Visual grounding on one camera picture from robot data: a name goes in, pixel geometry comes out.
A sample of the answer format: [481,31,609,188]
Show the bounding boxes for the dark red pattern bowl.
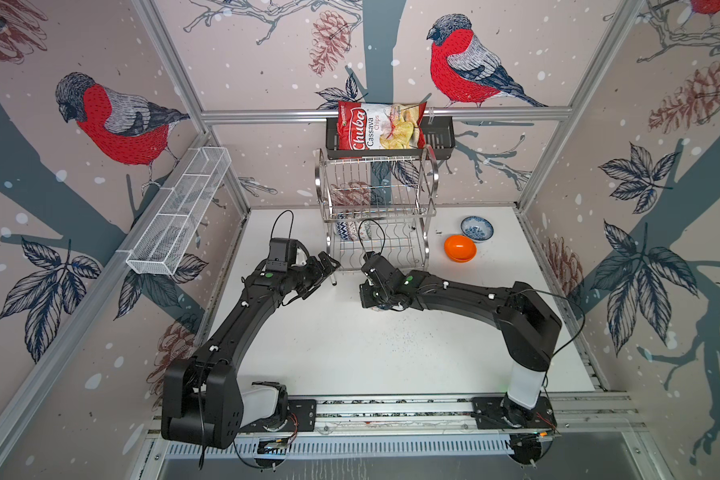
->
[345,222,357,241]

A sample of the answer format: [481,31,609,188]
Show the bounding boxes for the green pattern bowl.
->
[355,220,371,241]

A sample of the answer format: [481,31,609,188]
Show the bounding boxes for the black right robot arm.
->
[360,251,562,416]

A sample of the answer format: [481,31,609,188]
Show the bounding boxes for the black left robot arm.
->
[161,252,340,449]

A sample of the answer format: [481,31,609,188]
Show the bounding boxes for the steel two-tier dish rack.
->
[315,148,439,272]

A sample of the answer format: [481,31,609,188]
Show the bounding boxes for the plain orange bowl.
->
[444,235,477,263]

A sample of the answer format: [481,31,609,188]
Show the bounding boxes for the blue floral small bowl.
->
[460,215,494,242]

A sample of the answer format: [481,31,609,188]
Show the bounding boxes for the red cassava chips bag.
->
[337,101,426,151]

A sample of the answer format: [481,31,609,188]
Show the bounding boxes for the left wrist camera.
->
[265,238,310,273]

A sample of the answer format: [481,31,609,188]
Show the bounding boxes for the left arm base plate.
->
[241,399,317,434]

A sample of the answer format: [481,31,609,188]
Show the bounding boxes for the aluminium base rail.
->
[155,392,645,468]

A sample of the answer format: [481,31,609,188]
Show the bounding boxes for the white mesh wall shelf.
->
[126,146,231,276]

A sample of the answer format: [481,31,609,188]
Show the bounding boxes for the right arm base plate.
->
[471,395,557,430]

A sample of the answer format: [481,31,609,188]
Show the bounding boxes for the aluminium horizontal frame bar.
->
[201,106,574,126]

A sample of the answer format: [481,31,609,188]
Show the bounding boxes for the aluminium frame corner post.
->
[131,0,252,211]

